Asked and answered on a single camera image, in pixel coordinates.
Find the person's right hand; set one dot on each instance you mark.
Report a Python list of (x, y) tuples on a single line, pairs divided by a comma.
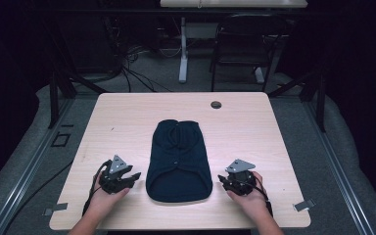
[(249, 204)]

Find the black folding chair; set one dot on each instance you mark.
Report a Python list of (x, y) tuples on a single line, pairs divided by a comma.
[(244, 49)]

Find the aluminium floor rail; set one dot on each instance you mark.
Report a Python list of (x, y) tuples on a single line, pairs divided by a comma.
[(339, 169), (23, 182)]

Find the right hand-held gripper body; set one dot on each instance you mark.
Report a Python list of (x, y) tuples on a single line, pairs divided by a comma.
[(243, 181)]

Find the white desk leg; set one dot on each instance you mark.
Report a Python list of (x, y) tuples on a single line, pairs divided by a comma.
[(183, 62)]

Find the grey tape strip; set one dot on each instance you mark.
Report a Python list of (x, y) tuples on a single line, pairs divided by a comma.
[(57, 207), (304, 205)]

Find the person's left hand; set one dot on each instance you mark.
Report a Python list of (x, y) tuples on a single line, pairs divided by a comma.
[(106, 200)]

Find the white desk top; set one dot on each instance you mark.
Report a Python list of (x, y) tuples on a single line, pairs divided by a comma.
[(235, 3)]

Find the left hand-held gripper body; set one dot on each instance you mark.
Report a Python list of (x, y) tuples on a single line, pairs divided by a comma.
[(112, 181)]

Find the white under-desk tray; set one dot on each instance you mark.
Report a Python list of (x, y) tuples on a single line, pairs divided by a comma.
[(202, 31)]

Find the dark navy pet garment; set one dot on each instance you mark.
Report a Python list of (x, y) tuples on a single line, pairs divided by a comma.
[(176, 163)]

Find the black metal frame stand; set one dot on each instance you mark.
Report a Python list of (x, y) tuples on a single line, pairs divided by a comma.
[(321, 104), (54, 98)]

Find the white desk foot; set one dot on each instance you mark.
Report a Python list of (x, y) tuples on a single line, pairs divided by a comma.
[(259, 75)]

